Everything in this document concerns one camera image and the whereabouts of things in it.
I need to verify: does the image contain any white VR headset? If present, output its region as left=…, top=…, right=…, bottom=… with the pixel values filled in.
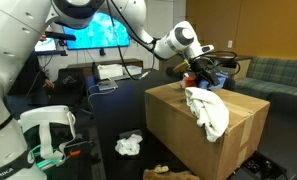
left=18, top=105, right=77, bottom=169

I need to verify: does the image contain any blue bean bag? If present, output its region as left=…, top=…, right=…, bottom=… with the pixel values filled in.
left=198, top=76, right=228, bottom=92

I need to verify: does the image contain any large TV screen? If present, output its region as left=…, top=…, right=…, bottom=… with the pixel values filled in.
left=34, top=11, right=131, bottom=52

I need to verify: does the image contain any black power strip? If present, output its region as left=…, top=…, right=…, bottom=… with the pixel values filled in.
left=242, top=155, right=286, bottom=178

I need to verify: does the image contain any green plaid sofa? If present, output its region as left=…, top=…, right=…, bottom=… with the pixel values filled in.
left=233, top=56, right=297, bottom=118

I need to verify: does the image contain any white towel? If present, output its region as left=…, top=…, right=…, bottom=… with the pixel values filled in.
left=184, top=87, right=230, bottom=143

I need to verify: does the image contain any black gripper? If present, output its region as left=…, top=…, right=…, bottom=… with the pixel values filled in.
left=188, top=57, right=221, bottom=89

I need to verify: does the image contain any seated person in dark clothes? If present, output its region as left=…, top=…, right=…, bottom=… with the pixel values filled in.
left=7, top=33, right=56, bottom=113

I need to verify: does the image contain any black office chair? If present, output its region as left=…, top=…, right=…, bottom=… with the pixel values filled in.
left=42, top=68, right=90, bottom=108

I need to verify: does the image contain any silver flat device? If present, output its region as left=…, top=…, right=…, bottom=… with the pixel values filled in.
left=97, top=79, right=119, bottom=92

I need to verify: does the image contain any brown plush toy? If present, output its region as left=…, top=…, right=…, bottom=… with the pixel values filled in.
left=142, top=164, right=201, bottom=180

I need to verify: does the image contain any large cardboard box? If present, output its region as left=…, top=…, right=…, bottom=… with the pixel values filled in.
left=144, top=80, right=271, bottom=180

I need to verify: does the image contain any white plastic bag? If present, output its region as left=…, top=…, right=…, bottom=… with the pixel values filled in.
left=114, top=133, right=144, bottom=157

